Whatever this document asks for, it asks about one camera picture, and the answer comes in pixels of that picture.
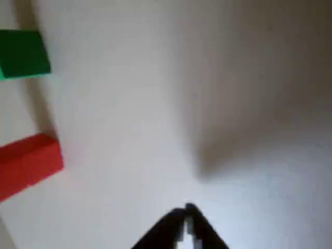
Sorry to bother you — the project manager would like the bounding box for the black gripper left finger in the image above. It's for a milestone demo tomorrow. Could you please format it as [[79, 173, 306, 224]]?
[[131, 206, 187, 249]]

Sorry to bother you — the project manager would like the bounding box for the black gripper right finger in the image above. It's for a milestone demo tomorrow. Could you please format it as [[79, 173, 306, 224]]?
[[185, 203, 231, 249]]

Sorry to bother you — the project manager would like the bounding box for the green cube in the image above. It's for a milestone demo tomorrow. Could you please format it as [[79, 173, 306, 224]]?
[[0, 30, 51, 81]]

